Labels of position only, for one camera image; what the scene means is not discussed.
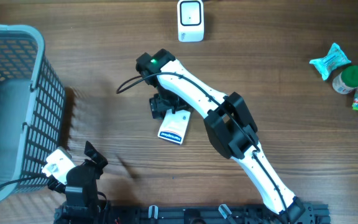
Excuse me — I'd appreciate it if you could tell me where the teal wet wipes pack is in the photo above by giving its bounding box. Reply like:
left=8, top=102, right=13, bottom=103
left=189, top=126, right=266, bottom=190
left=309, top=43, right=351, bottom=81

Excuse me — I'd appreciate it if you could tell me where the green lid jar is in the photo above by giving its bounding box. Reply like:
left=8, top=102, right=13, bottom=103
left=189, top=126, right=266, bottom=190
left=332, top=65, right=358, bottom=95

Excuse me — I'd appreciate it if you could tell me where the grey plastic mesh basket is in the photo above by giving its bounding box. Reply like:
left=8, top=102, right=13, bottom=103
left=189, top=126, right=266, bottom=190
left=0, top=25, right=66, bottom=202

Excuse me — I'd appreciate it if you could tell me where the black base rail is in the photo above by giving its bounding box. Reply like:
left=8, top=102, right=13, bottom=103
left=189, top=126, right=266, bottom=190
left=53, top=202, right=331, bottom=224

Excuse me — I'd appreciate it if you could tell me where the white barcode scanner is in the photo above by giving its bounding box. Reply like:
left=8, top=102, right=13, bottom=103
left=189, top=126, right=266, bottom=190
left=177, top=0, right=204, bottom=42

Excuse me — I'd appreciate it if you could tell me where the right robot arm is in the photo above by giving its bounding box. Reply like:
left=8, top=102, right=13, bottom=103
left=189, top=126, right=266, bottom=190
left=135, top=49, right=305, bottom=223

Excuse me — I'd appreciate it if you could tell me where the white blue plaster box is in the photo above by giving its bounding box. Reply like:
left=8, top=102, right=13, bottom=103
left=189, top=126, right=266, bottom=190
left=157, top=109, right=191, bottom=145

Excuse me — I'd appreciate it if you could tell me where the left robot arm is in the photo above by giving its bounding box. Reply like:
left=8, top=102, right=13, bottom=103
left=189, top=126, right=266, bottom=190
left=53, top=141, right=110, bottom=224

